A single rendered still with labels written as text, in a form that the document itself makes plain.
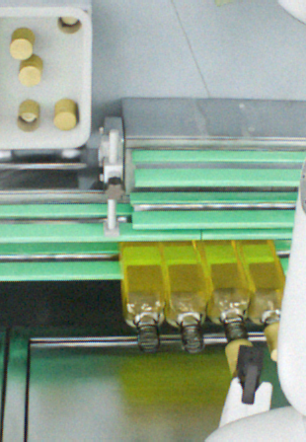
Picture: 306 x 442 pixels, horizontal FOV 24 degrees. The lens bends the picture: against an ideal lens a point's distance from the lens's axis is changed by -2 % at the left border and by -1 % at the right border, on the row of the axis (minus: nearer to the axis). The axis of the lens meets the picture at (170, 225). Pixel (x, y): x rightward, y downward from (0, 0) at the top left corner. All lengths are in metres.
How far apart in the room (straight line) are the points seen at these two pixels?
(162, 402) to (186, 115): 0.43
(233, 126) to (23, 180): 0.33
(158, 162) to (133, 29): 0.21
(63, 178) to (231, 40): 0.34
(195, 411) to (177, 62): 0.53
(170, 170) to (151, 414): 0.34
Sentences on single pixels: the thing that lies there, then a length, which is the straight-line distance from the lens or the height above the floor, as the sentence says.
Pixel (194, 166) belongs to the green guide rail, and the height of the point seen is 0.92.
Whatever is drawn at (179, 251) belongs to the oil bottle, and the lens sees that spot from 1.04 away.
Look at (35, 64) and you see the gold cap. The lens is 1.07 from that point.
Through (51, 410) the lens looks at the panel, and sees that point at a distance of 1.03.
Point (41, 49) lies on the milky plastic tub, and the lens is 1.09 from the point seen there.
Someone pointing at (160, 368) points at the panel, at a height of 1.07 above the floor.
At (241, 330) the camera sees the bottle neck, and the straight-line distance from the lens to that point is 0.95.
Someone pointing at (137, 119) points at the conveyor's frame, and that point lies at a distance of 1.08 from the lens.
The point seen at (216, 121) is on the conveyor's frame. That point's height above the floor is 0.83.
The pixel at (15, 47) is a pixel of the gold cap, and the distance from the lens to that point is 1.05.
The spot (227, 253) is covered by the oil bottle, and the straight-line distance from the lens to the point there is 1.04.
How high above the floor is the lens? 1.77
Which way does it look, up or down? 51 degrees down
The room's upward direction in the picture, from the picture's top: 170 degrees clockwise
